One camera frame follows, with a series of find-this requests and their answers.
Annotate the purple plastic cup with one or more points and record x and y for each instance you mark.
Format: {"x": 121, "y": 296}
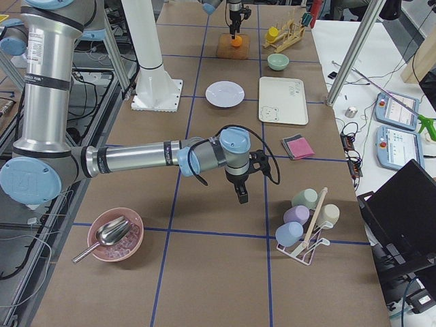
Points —
{"x": 298, "y": 214}

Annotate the black laptop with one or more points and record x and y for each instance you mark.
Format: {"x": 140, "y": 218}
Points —
{"x": 401, "y": 215}

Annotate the yellow mug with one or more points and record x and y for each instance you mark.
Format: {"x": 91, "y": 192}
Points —
{"x": 272, "y": 34}

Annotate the orange fruit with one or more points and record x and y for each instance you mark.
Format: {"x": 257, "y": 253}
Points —
{"x": 236, "y": 41}

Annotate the upper teach pendant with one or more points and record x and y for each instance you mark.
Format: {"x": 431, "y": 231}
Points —
{"x": 392, "y": 113}

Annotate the white round plate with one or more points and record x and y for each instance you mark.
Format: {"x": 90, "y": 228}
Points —
{"x": 224, "y": 94}

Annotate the dark green mug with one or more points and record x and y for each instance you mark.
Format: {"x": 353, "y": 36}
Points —
{"x": 306, "y": 19}

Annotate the red cylinder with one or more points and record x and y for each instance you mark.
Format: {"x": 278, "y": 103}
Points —
{"x": 315, "y": 8}

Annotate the cream rectangular tray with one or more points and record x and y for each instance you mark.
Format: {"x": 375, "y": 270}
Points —
{"x": 282, "y": 100}

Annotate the blue plastic cup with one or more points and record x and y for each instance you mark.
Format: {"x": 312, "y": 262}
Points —
{"x": 289, "y": 233}

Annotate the small metal cylinder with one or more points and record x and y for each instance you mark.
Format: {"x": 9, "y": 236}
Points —
{"x": 351, "y": 112}

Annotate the beige plastic cup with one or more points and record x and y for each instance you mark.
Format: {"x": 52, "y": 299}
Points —
{"x": 330, "y": 213}

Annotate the green plastic cup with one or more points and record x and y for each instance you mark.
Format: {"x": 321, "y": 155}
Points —
{"x": 306, "y": 197}

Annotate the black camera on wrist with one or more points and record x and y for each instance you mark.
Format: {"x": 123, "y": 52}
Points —
{"x": 258, "y": 161}

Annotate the aluminium frame post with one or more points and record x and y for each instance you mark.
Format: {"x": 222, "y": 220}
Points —
{"x": 354, "y": 49}

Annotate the mint green bowl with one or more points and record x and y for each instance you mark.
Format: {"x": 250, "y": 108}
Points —
{"x": 277, "y": 61}

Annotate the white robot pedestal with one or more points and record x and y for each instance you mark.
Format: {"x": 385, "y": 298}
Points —
{"x": 155, "y": 89}

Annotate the metal scoop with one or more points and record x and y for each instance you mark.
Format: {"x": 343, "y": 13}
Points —
{"x": 107, "y": 235}

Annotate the teach pendant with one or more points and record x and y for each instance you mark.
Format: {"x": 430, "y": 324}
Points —
{"x": 392, "y": 113}
{"x": 396, "y": 147}

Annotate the grey folded cloth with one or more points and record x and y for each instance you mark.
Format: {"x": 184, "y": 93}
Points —
{"x": 292, "y": 146}

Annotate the pink bowl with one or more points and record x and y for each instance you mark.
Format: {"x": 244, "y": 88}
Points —
{"x": 128, "y": 237}

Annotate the wooden dish rack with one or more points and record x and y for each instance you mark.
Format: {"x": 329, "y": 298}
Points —
{"x": 290, "y": 33}

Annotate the pink folded cloth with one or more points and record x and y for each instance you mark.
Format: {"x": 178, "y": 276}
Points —
{"x": 307, "y": 151}

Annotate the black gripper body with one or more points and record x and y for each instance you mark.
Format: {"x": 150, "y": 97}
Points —
{"x": 236, "y": 180}
{"x": 233, "y": 9}

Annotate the small black device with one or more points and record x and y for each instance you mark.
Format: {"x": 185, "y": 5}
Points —
{"x": 332, "y": 75}

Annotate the white wire cup rack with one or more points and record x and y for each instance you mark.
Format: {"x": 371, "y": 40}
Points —
{"x": 304, "y": 253}

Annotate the grabber reaching tool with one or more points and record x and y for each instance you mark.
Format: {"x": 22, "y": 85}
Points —
{"x": 426, "y": 123}

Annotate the lower teach pendant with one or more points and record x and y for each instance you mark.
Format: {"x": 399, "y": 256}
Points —
{"x": 396, "y": 147}

